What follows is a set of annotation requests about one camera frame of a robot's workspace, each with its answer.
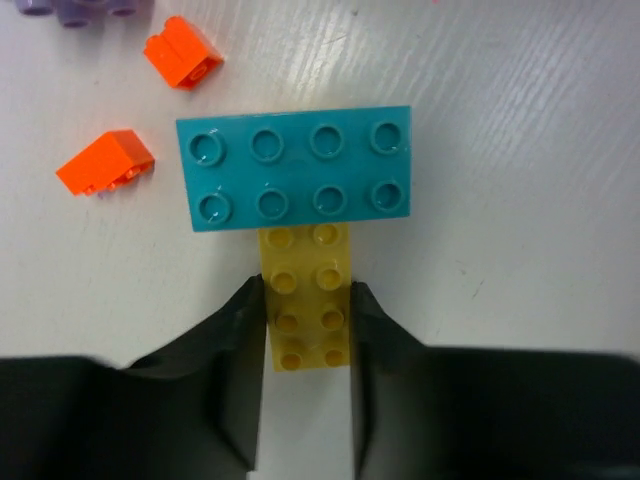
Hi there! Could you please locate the teal 2x4 lego brick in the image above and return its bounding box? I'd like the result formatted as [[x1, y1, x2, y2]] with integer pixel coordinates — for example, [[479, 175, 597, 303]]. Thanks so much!
[[176, 106, 411, 232]]

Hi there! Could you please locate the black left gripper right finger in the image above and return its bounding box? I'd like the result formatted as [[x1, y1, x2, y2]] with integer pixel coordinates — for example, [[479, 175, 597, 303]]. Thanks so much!
[[350, 282, 639, 479]]

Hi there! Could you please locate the small orange lego brick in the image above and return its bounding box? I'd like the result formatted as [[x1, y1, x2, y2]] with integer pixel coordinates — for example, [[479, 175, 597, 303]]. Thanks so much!
[[143, 16, 224, 91], [56, 129, 155, 196]]

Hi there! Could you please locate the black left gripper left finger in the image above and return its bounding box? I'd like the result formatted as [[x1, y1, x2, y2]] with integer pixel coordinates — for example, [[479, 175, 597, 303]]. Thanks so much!
[[1, 276, 265, 479]]

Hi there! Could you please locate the yellow long lego plate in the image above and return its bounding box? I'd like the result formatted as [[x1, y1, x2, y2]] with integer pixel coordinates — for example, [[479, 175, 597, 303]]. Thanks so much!
[[258, 223, 352, 372]]

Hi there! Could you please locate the purple teal lego stack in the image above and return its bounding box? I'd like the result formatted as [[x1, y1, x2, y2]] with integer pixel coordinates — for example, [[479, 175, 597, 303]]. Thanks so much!
[[11, 0, 154, 29]]

